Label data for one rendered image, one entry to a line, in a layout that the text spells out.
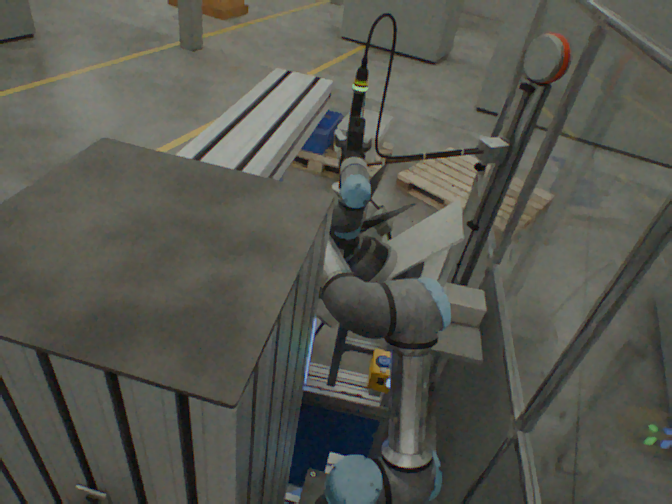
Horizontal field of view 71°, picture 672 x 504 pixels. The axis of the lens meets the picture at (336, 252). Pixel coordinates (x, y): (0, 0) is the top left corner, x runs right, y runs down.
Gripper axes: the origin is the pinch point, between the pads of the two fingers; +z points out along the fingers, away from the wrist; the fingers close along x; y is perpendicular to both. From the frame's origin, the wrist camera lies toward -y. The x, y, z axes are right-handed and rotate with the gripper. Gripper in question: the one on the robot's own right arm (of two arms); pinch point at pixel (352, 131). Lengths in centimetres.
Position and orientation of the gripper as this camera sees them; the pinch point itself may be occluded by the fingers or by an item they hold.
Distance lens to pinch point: 152.2
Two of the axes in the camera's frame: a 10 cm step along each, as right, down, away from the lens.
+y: -1.4, 7.8, 6.1
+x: 9.9, 1.0, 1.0
